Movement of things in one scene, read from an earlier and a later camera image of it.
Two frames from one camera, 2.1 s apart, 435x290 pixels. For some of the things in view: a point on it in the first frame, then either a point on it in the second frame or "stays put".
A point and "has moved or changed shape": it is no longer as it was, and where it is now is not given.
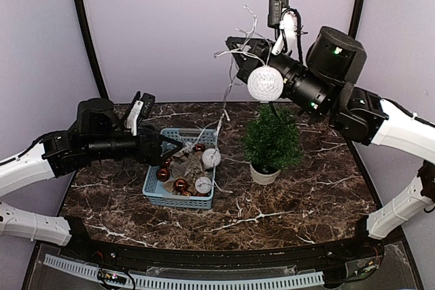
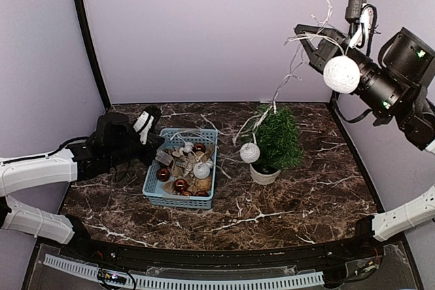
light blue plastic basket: (187, 179) stays put
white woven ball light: (203, 185) -> (201, 170)
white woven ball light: (265, 83) has moved or changed shape
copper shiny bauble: (198, 147) stays put
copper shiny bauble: (180, 185) stays put
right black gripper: (247, 64) -> (329, 47)
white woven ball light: (211, 157) -> (250, 153)
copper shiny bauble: (163, 174) stays put
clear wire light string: (235, 53) -> (283, 84)
